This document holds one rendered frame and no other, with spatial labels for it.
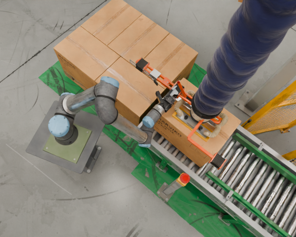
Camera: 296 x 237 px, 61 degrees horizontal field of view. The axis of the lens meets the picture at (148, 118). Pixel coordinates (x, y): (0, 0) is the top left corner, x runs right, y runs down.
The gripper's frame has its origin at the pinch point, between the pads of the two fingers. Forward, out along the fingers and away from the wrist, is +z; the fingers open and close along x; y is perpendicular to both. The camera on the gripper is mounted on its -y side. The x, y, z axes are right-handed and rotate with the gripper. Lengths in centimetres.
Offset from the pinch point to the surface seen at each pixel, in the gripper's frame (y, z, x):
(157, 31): -69, 73, -53
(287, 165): 116, 31, -49
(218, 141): 51, -8, -13
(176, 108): 10.8, -9.9, -5.0
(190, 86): 6.1, 17.4, -12.8
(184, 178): 47, -49, -4
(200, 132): 36.4, -11.4, -10.5
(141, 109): -22, -12, -53
